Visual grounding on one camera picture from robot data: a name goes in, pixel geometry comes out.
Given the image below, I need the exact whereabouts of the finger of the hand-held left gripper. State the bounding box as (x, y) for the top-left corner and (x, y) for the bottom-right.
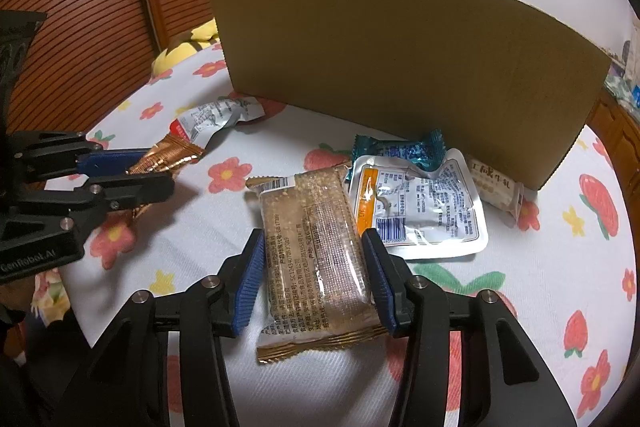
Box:
(19, 171), (177, 239)
(14, 131), (152, 181)

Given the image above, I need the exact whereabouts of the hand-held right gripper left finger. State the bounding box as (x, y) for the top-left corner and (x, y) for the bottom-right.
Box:
(55, 228), (267, 427)

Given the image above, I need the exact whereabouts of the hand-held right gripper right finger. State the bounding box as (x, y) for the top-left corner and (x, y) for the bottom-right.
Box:
(361, 228), (581, 427)

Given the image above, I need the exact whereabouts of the golden brown snack packet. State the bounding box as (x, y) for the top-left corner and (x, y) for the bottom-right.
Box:
(125, 134), (206, 218)

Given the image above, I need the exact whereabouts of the brown sesame bar packet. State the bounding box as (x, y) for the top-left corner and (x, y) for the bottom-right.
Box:
(245, 164), (388, 364)

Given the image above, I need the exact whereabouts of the white and blue snack packet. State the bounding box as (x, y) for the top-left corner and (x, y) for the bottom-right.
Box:
(350, 149), (490, 261)

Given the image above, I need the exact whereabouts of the silver snack packet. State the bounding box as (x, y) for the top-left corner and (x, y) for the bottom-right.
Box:
(169, 98), (265, 144)

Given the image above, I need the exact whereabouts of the teal candy packet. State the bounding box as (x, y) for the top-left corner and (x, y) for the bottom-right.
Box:
(352, 130), (446, 168)

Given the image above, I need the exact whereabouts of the small beige snack packet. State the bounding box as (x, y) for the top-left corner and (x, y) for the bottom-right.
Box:
(465, 154), (525, 223)

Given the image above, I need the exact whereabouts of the brown cardboard box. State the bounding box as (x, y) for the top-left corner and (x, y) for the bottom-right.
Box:
(206, 0), (612, 190)

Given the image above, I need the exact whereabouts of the floral bedsheet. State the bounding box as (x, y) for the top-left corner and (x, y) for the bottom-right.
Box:
(30, 269), (76, 365)

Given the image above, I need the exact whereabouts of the yellow plush toy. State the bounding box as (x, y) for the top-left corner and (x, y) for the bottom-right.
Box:
(151, 19), (223, 80)

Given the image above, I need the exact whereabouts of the strawberry flower printed blanket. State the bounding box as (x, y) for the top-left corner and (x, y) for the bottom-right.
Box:
(30, 42), (640, 427)

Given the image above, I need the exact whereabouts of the brown slatted wardrobe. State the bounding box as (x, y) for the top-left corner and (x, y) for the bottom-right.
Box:
(0, 0), (298, 132)

